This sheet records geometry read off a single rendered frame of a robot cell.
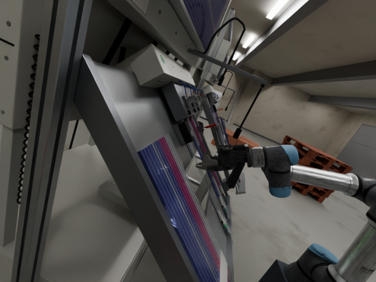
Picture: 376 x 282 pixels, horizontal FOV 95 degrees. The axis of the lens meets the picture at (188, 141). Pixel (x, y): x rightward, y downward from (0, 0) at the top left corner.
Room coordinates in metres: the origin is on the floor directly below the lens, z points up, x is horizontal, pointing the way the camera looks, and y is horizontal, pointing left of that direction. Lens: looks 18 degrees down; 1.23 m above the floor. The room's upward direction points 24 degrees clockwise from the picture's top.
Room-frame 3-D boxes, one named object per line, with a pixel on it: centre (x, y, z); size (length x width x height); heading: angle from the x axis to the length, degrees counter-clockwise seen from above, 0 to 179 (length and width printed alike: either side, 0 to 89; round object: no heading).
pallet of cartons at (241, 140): (4.76, -1.27, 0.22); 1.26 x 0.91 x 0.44; 80
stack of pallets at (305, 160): (4.35, -2.92, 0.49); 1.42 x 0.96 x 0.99; 179
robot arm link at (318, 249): (0.71, -0.82, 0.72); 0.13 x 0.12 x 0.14; 175
